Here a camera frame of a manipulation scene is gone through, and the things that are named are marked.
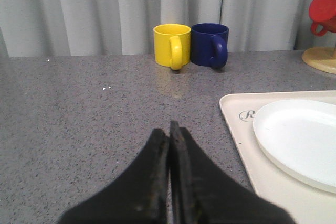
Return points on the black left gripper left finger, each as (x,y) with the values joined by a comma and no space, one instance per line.
(138,195)

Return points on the wooden mug tree stand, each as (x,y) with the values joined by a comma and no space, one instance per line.
(320,58)

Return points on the red ribbed mug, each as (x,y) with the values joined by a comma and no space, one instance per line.
(322,14)

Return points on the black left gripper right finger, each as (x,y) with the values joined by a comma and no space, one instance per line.
(203,193)

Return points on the dark blue mug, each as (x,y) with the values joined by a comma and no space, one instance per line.
(209,45)

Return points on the yellow mug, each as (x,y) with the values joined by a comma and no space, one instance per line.
(172,45)

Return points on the white round plate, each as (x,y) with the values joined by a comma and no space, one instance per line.
(298,136)

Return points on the cream rabbit print tray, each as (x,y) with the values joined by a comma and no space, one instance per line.
(304,203)

